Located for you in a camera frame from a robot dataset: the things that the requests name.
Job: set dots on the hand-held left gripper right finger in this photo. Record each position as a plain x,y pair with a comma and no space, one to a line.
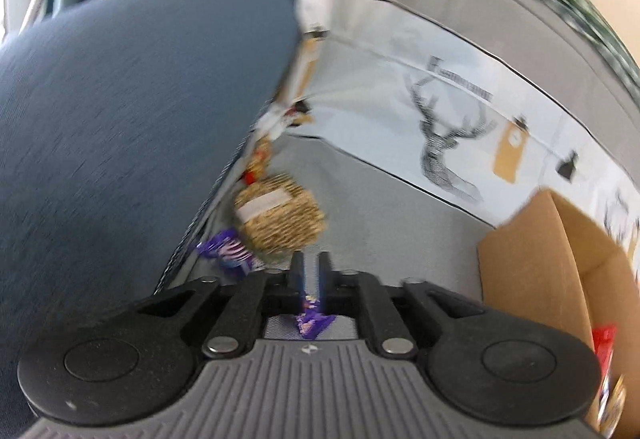
325,278

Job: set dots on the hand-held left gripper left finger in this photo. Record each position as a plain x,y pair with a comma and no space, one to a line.
298,278

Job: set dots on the brown cardboard box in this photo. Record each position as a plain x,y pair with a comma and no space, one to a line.
530,259

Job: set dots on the red snack packet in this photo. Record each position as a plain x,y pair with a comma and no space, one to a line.
605,346

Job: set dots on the round seeded cracker pack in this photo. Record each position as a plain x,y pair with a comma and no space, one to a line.
280,219

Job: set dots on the small orange snack packet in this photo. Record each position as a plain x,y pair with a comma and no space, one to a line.
257,166

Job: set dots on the grey-blue fabric shopping bag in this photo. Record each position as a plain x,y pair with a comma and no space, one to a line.
380,84

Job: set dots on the blue zippered cushion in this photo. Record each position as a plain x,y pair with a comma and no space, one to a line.
125,119

